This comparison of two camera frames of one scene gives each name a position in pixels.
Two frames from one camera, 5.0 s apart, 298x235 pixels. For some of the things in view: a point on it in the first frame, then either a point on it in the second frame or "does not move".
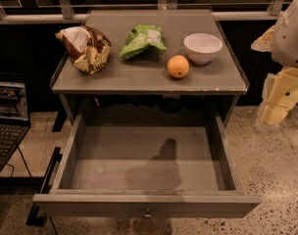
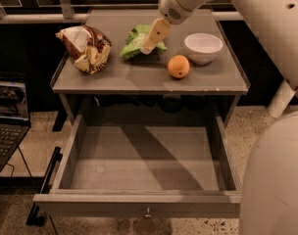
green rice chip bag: (143, 43) does not move
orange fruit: (178, 66) does not move
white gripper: (290, 39) to (171, 8)
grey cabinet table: (145, 87) does not move
